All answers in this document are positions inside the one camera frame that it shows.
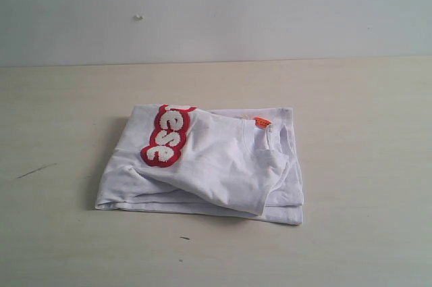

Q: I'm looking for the white t-shirt red lettering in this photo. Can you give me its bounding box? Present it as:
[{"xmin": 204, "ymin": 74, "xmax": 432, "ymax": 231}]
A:
[{"xmin": 95, "ymin": 105, "xmax": 304, "ymax": 226}]

